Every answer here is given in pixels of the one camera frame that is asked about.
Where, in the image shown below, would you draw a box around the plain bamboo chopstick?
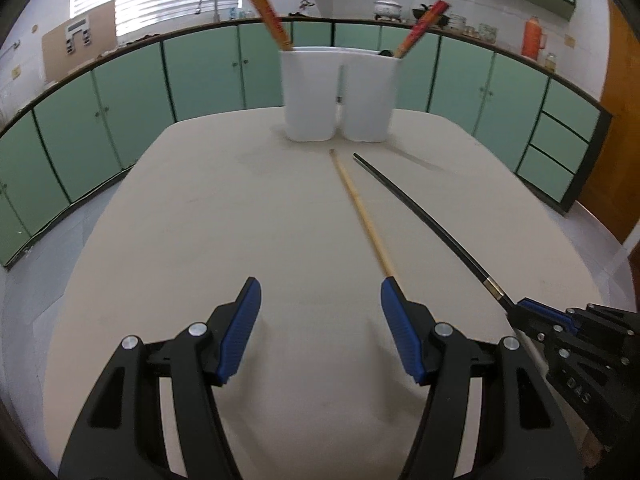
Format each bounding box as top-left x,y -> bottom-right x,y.
329,148 -> 393,281

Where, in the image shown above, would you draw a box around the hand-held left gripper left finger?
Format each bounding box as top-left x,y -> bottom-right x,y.
57,276 -> 262,480

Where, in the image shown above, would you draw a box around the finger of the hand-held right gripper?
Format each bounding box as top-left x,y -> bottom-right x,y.
507,305 -> 577,362
517,298 -> 581,333

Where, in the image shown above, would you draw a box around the green kitchen base cabinets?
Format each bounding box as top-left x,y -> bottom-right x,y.
0,17 -> 613,268

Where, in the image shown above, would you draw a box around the brown cardboard sheet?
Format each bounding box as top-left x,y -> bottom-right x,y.
41,0 -> 118,83

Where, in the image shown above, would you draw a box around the black wok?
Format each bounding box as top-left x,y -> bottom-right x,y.
411,4 -> 451,28

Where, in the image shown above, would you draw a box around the brown wooden door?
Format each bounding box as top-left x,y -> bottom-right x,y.
577,0 -> 640,246

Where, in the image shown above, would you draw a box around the white plastic container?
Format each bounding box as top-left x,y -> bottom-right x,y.
279,46 -> 343,142
340,47 -> 401,143

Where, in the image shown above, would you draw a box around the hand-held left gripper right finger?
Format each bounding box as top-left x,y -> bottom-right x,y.
380,276 -> 586,480

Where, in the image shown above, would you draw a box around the orange thermos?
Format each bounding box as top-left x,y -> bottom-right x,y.
521,16 -> 547,58

